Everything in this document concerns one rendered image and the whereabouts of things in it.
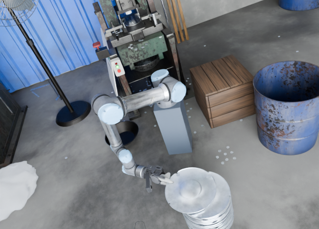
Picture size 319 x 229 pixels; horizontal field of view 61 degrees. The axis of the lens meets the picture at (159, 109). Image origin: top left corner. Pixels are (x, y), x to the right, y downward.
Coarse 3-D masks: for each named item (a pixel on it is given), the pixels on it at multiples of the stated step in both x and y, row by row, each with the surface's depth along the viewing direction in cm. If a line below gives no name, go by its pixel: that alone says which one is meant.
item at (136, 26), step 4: (132, 20) 218; (136, 20) 216; (140, 20) 214; (124, 24) 217; (128, 24) 214; (132, 24) 212; (136, 24) 211; (140, 24) 209; (128, 28) 209; (132, 28) 207; (136, 28) 205; (140, 28) 203; (144, 28) 203; (128, 32) 203; (132, 32) 202; (136, 32) 216; (140, 32) 216; (132, 36) 217; (136, 36) 217; (140, 36) 218
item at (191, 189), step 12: (192, 168) 161; (180, 180) 157; (192, 180) 154; (204, 180) 153; (168, 192) 153; (180, 192) 150; (192, 192) 148; (204, 192) 147; (180, 204) 145; (192, 204) 143
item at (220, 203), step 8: (216, 176) 153; (216, 184) 149; (224, 184) 148; (216, 192) 146; (224, 192) 145; (216, 200) 142; (224, 200) 141; (208, 208) 140; (216, 208) 139; (224, 208) 138; (192, 216) 139; (208, 216) 137
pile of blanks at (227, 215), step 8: (232, 208) 150; (184, 216) 150; (216, 216) 136; (224, 216) 141; (232, 216) 151; (192, 224) 146; (200, 224) 143; (208, 224) 140; (216, 224) 141; (224, 224) 145
